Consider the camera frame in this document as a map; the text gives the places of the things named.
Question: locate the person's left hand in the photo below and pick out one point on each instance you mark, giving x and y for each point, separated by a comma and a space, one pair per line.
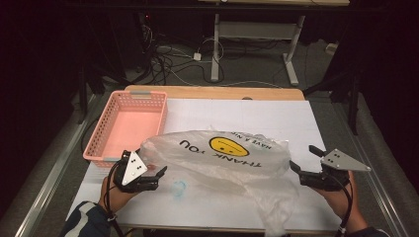
113, 197

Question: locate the clear plastic bag yellow face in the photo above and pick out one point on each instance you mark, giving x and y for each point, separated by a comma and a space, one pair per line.
210, 161

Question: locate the white metal desk frame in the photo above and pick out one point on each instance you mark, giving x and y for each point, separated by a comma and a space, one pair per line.
257, 31

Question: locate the pink perforated plastic basket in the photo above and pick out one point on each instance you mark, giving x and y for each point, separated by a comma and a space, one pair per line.
130, 128

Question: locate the black stand legs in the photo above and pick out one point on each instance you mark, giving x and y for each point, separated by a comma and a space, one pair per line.
346, 92
89, 89

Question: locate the white power adapter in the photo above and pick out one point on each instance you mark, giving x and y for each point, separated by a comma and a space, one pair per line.
197, 56

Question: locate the person's right hand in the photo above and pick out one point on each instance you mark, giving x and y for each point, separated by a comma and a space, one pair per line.
344, 200

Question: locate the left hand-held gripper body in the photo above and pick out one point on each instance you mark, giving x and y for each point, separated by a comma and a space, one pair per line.
133, 171

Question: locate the white table mat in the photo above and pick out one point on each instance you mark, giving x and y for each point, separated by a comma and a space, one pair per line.
263, 115

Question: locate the aluminium floor rail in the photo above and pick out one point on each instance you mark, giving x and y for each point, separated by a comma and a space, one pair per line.
52, 164
375, 171

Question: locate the wooden table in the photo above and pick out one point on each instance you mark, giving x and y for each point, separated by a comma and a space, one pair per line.
210, 92

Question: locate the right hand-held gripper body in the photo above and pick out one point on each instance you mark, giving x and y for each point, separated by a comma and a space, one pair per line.
342, 163

